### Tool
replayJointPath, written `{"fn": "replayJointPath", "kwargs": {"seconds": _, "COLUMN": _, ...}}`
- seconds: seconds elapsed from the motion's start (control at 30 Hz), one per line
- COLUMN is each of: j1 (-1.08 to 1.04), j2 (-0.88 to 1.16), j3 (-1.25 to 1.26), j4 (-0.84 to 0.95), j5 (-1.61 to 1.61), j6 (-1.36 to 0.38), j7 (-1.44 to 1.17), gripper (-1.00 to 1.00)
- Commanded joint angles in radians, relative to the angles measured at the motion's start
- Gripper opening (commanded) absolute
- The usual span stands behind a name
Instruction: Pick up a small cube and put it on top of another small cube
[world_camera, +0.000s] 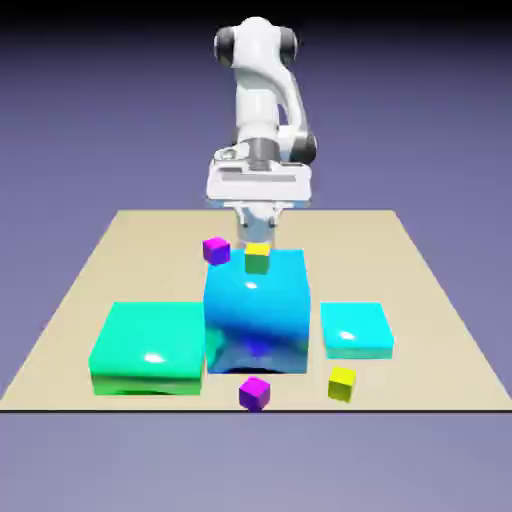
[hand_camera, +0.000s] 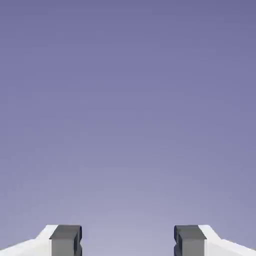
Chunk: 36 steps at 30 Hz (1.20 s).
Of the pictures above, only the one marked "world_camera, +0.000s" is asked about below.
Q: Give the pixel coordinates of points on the large green box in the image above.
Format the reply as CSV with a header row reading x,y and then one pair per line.
x,y
148,344

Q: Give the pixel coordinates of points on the small purple cube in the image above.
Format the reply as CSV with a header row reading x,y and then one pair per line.
x,y
254,394
216,251

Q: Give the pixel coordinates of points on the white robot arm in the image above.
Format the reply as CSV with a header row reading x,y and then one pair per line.
x,y
256,80

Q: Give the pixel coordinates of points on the large cyan box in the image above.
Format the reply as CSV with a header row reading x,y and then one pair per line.
x,y
356,328

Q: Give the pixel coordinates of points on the large blue box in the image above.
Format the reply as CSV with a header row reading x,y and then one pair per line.
x,y
258,312

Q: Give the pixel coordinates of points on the small yellow cube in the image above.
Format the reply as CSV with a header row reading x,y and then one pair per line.
x,y
257,260
342,384

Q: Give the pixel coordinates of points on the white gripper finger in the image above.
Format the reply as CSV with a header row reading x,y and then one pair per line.
x,y
243,215
272,216

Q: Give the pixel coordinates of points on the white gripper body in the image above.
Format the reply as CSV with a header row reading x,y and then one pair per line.
x,y
258,188

